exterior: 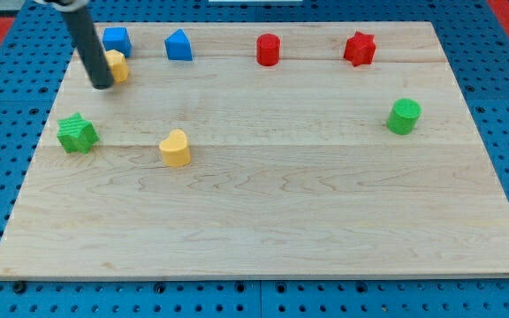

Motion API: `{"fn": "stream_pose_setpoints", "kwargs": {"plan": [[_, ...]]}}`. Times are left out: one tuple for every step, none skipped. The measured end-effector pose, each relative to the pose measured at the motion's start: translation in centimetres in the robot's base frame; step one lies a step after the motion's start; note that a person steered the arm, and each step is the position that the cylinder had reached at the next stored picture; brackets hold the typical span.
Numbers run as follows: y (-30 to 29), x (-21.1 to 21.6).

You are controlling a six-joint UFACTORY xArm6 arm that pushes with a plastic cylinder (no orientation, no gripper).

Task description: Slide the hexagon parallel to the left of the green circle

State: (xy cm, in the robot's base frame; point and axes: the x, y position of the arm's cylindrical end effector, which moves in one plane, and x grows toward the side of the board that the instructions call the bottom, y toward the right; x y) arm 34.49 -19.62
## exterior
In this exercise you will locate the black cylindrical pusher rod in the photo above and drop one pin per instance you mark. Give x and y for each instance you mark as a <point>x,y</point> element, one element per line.
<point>81,27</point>

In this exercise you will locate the yellow hexagon block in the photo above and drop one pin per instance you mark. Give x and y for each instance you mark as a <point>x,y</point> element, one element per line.
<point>118,65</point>

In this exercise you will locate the blue cube block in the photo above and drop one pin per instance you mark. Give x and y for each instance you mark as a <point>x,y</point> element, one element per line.
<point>117,38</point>

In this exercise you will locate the blue triangle block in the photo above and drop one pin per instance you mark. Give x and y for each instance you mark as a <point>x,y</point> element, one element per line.
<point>178,47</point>

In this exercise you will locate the green star block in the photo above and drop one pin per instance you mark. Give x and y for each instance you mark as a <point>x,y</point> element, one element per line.
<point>76,134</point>

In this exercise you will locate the yellow heart block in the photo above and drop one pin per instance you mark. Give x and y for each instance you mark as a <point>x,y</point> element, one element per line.
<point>175,150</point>

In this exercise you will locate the red cylinder block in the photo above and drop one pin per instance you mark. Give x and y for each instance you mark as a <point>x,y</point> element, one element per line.
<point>268,49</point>

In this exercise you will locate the light wooden board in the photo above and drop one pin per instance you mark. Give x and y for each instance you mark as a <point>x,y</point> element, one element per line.
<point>294,173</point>

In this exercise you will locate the red star block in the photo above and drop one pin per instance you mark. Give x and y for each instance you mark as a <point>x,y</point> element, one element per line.
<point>360,49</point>

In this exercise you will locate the green cylinder block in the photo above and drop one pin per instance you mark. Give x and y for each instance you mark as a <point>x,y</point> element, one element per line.
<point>404,115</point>

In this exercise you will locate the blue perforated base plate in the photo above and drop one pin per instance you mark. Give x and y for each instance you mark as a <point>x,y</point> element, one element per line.
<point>33,59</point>

